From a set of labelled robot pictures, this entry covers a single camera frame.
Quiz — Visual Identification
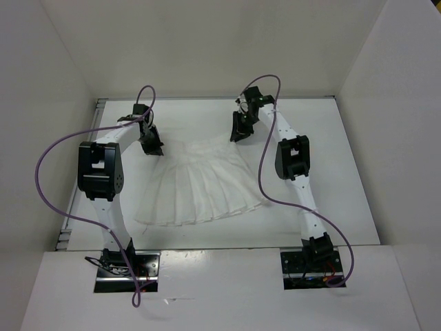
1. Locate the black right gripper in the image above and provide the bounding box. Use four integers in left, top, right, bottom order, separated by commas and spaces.
229, 111, 258, 143

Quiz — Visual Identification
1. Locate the white pleated skirt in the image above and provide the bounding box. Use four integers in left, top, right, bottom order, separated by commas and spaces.
134, 133, 267, 226

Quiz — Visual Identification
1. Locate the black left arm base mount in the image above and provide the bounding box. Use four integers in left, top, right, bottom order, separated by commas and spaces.
85, 251, 161, 294

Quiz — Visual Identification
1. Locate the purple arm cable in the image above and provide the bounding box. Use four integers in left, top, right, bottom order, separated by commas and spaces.
34, 85, 156, 309
239, 74, 358, 289

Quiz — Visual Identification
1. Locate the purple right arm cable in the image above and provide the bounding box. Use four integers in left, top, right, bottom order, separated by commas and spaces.
239, 74, 358, 289

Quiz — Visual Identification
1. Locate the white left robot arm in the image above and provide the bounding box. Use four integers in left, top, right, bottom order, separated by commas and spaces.
78, 114, 163, 276

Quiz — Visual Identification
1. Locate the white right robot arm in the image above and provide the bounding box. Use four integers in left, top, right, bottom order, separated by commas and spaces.
230, 86, 334, 271

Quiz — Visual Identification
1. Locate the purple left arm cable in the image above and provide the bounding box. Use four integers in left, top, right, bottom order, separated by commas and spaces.
34, 85, 156, 309

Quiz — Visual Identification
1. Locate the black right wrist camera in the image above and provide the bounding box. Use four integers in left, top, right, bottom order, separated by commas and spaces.
242, 86, 263, 103

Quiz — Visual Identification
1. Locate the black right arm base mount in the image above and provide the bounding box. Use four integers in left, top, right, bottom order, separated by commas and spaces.
280, 249, 345, 290

